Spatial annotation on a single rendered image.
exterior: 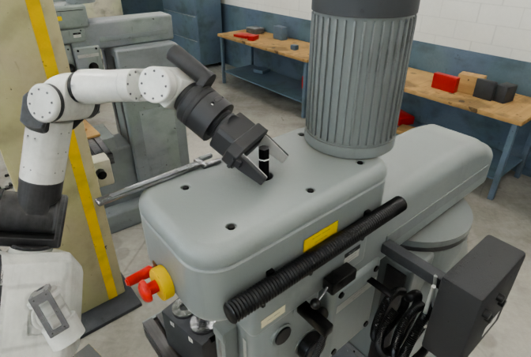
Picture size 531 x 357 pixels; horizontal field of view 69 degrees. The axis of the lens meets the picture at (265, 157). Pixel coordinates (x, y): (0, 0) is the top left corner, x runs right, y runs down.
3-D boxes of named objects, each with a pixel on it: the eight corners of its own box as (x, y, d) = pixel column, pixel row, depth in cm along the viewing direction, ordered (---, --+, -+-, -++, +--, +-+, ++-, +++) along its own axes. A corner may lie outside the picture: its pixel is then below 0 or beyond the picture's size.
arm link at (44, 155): (63, 75, 90) (49, 164, 95) (13, 73, 78) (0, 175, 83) (104, 89, 87) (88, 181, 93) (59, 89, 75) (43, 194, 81)
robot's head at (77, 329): (45, 347, 80) (58, 354, 74) (20, 306, 79) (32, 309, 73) (76, 326, 85) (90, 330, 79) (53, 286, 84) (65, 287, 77)
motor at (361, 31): (355, 170, 76) (378, -6, 61) (286, 136, 90) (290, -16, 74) (412, 141, 87) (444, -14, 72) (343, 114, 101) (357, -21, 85)
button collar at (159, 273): (167, 308, 67) (162, 283, 64) (151, 287, 71) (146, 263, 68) (177, 302, 68) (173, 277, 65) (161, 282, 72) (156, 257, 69)
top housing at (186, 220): (208, 342, 61) (200, 267, 54) (138, 252, 79) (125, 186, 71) (386, 222, 87) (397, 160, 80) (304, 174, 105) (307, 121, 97)
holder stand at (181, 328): (205, 379, 139) (201, 343, 129) (167, 343, 151) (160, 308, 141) (229, 355, 147) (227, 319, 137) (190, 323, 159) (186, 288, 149)
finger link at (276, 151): (288, 154, 75) (264, 134, 75) (280, 165, 77) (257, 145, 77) (291, 151, 76) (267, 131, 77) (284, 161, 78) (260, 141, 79)
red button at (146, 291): (147, 310, 66) (143, 293, 64) (137, 294, 68) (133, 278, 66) (164, 299, 67) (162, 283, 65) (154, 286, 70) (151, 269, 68)
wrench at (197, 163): (101, 209, 65) (100, 205, 65) (92, 199, 68) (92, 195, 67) (220, 163, 79) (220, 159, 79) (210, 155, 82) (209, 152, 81)
